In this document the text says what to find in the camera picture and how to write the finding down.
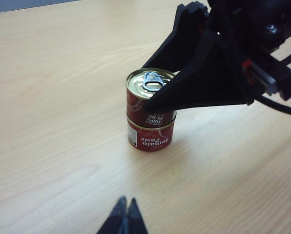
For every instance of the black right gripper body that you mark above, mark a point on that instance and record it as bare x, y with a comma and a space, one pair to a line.
253, 29

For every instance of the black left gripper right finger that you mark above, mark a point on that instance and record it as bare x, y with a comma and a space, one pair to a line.
135, 221

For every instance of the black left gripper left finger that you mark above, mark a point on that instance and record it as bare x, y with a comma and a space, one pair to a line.
116, 221

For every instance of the red tomato paste can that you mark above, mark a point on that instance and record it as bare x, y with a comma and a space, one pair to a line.
155, 139
135, 97

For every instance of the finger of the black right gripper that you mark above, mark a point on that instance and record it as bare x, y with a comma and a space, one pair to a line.
209, 85
184, 36

